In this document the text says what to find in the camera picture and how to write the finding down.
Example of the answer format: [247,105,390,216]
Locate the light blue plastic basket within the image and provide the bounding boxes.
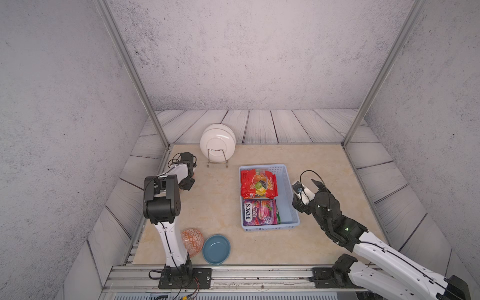
[239,164,300,231]

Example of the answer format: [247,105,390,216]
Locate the green Fox's spring tea bag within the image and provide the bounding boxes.
[275,204,281,225]

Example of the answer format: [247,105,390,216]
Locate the purple Fox's candy bag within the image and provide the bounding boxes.
[242,199,279,226]

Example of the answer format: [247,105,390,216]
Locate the red Lot 100 candy bag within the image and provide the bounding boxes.
[240,169,278,200]

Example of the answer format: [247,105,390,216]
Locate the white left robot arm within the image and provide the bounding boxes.
[142,161,195,281]

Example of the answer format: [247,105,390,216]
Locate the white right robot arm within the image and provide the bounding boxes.
[292,181,471,300]

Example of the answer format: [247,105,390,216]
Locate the white plate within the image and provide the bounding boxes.
[200,124,236,160]

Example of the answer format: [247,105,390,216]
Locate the orange patterned bowl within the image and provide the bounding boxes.
[181,228,205,258]

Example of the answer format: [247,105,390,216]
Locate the blue ceramic bowl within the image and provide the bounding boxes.
[202,234,231,265]

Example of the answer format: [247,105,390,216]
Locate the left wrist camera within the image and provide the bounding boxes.
[167,152,197,168]

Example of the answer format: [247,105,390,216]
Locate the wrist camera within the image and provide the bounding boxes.
[167,152,197,168]
[292,181,315,206]

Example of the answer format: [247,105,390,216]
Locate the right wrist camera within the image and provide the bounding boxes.
[292,181,315,206]

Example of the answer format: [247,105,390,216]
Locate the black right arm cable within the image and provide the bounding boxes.
[299,169,333,211]

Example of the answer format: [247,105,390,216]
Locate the wire plate stand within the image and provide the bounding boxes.
[207,148,229,168]

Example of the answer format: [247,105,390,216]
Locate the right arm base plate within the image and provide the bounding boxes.
[307,267,351,289]

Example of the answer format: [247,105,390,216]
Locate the right aluminium corner post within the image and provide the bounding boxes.
[341,0,427,150]

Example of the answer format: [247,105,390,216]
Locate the aluminium corner post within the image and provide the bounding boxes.
[341,0,427,150]
[94,0,170,148]

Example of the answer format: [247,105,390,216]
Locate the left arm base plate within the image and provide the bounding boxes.
[158,266,212,290]

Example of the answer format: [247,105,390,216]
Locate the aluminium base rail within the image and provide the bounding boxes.
[98,264,432,300]

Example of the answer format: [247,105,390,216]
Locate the left aluminium corner post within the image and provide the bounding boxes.
[94,0,170,148]

